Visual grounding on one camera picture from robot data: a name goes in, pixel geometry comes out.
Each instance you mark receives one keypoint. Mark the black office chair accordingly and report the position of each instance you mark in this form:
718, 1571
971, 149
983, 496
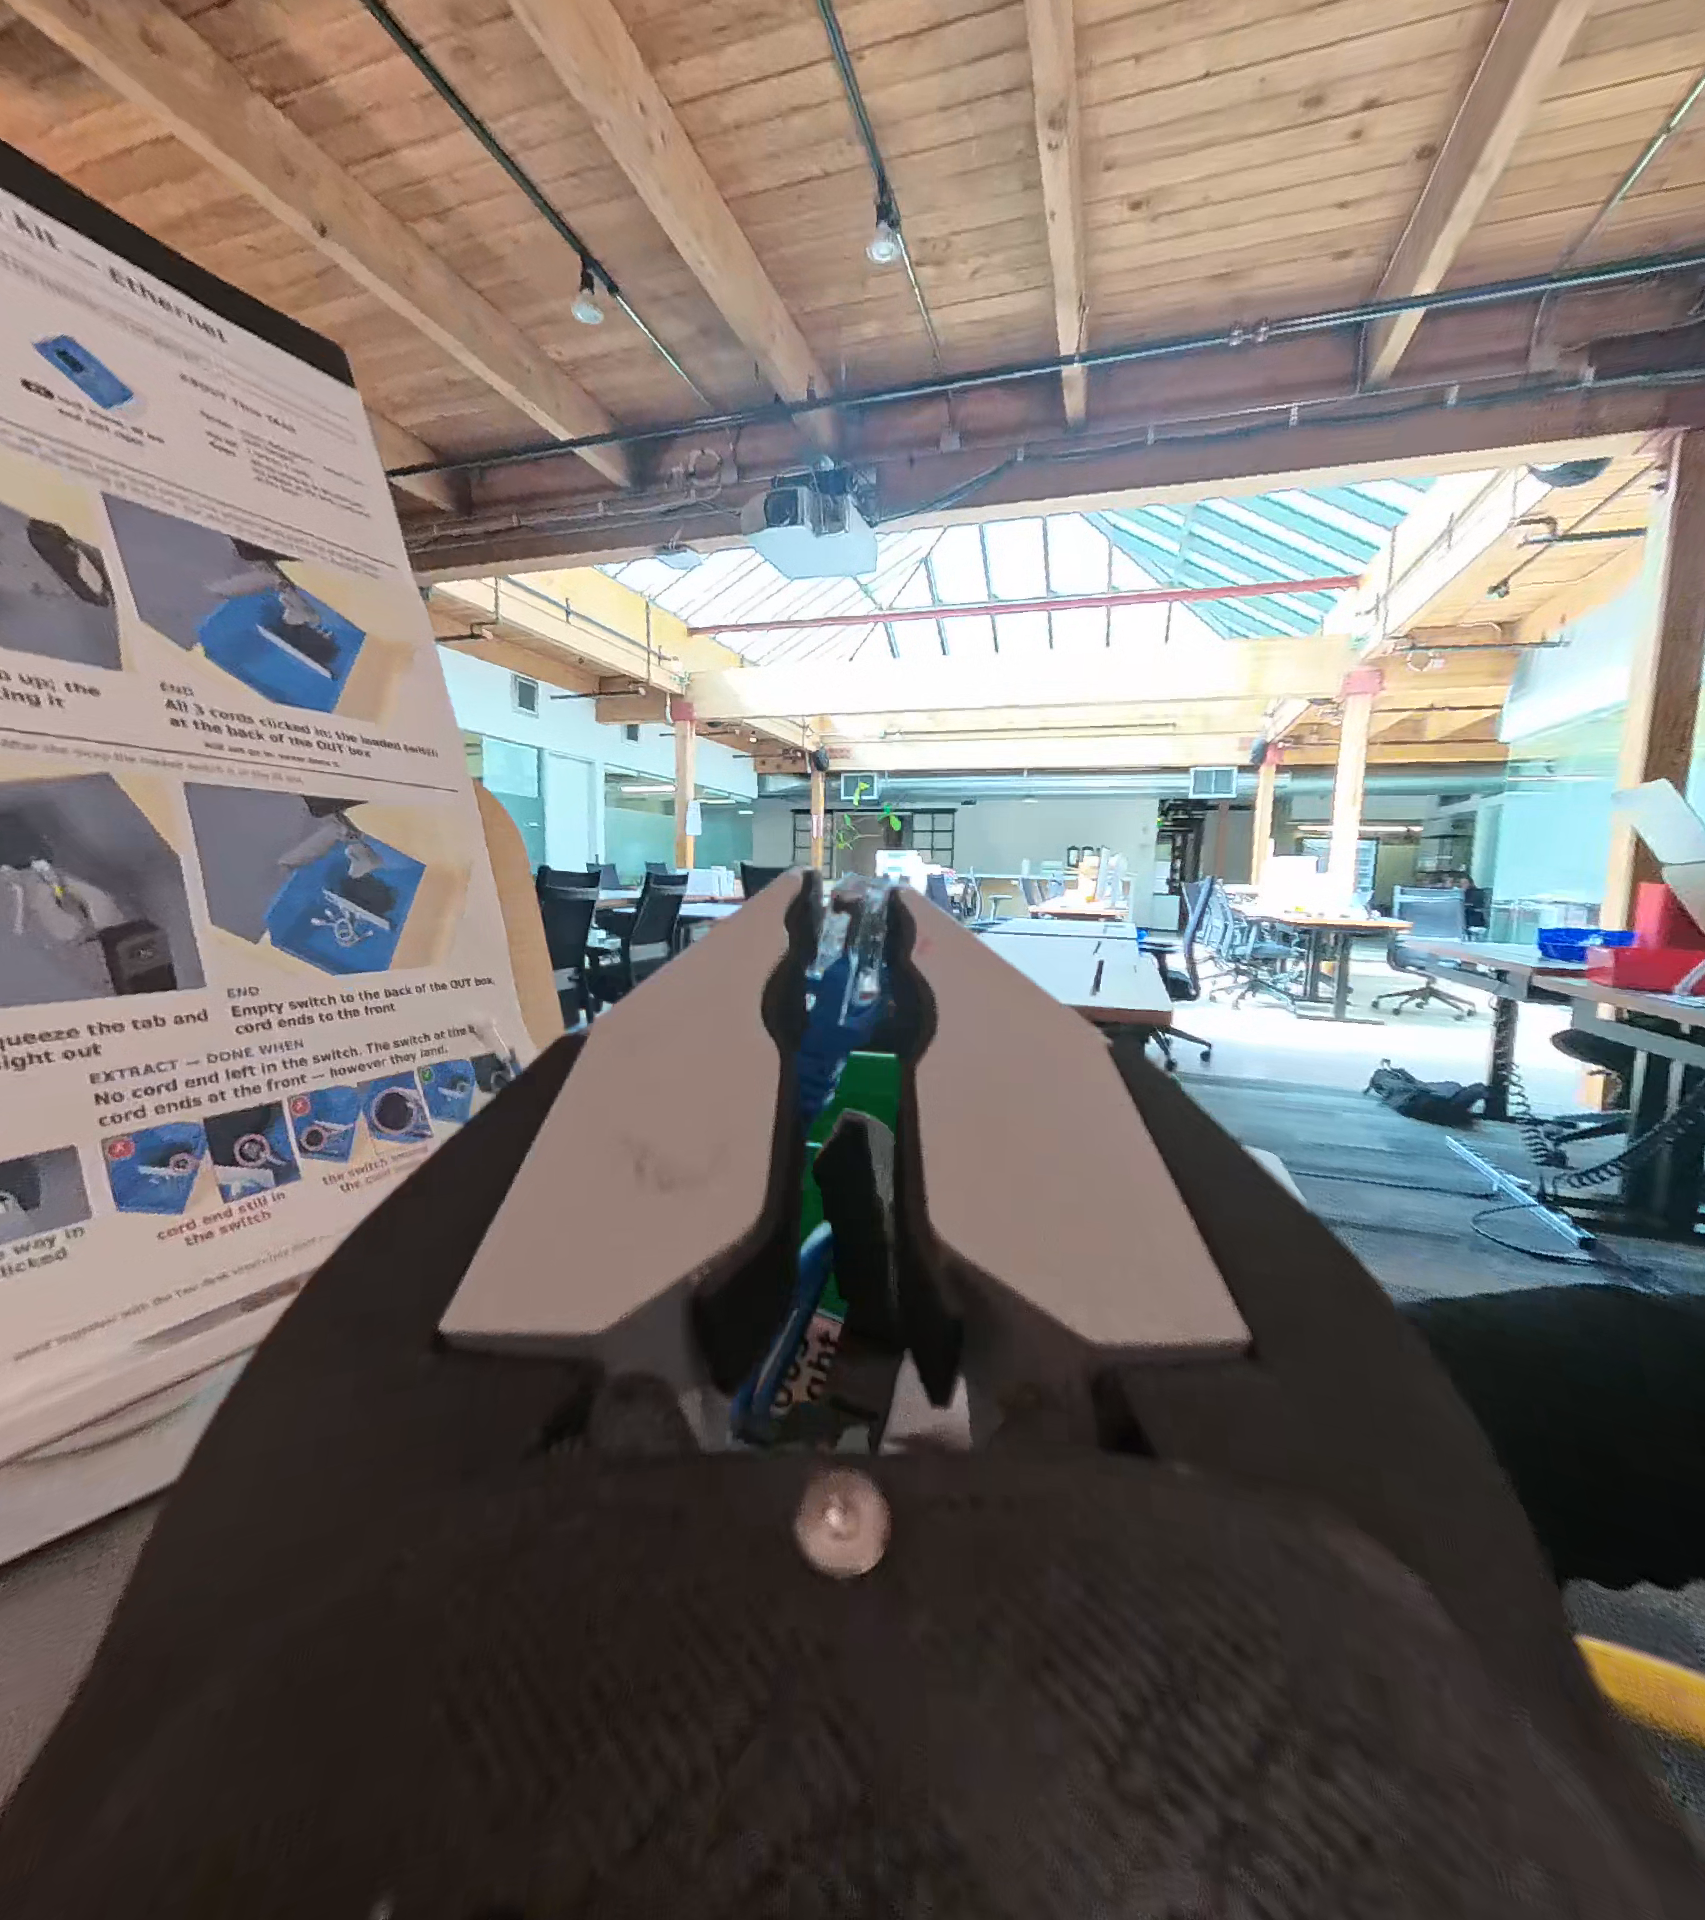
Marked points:
654, 923
571, 931

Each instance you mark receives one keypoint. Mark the white display stand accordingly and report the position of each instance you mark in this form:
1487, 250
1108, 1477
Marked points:
42, 1470

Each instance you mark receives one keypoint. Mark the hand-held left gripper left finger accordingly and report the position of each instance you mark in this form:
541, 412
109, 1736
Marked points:
612, 1184

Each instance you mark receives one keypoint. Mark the blue storage bin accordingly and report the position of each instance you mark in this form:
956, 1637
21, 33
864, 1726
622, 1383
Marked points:
1586, 942

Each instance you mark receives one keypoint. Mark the person's dark clothing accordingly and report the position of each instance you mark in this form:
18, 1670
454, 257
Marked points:
1617, 1425

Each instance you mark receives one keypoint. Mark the white office table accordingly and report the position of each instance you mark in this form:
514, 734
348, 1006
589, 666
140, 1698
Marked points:
1076, 969

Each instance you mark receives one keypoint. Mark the green plastic bin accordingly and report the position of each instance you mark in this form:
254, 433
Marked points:
874, 1081

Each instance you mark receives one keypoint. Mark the white ceiling projector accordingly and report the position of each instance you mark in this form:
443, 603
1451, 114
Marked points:
807, 532

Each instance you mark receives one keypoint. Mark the black floor bag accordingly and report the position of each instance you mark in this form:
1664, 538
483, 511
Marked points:
1428, 1094

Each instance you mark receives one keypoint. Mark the printed instruction sheet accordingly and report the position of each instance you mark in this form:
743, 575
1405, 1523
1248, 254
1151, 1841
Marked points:
116, 751

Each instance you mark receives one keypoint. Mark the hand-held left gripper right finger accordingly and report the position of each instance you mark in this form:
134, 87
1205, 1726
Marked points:
1076, 1201

